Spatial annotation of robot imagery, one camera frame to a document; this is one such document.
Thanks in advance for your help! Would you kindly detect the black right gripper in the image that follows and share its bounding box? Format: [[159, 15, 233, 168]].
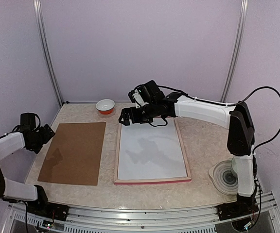
[[119, 101, 158, 125]]

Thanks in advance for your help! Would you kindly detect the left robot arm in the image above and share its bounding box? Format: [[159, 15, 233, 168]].
[[0, 113, 55, 216]]

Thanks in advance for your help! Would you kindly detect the right aluminium corner post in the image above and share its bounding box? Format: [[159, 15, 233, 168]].
[[220, 0, 249, 102]]

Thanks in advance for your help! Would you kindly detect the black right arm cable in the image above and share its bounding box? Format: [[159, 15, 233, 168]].
[[158, 84, 280, 219]]

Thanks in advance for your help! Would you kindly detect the red dark sunset photo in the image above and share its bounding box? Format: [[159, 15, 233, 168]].
[[118, 118, 188, 181]]

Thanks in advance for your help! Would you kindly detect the white swirl plate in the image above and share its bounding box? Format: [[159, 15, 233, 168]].
[[209, 160, 238, 196]]

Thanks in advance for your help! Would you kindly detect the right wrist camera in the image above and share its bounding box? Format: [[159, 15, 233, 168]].
[[128, 86, 147, 108]]

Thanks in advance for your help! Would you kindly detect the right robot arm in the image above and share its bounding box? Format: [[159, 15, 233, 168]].
[[119, 80, 257, 216]]

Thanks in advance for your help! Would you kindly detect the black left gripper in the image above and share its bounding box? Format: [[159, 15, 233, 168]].
[[29, 124, 55, 154]]

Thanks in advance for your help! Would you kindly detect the green ceramic bowl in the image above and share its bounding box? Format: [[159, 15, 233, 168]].
[[230, 158, 237, 178]]

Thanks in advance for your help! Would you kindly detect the orange white bowl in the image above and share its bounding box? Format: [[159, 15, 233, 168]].
[[96, 99, 115, 115]]

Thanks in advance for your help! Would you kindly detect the left aluminium corner post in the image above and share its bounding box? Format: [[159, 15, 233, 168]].
[[33, 0, 64, 107]]

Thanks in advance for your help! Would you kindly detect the pink wooden picture frame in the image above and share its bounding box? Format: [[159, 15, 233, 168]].
[[114, 116, 192, 185]]

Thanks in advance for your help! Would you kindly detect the aluminium corner post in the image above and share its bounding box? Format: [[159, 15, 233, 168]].
[[33, 0, 64, 107], [220, 0, 249, 102]]

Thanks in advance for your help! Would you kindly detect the brown cardboard backing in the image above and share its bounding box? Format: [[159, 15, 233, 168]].
[[37, 122, 106, 186]]

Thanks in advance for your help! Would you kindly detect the aluminium front rail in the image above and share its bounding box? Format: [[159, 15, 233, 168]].
[[7, 191, 280, 233]]

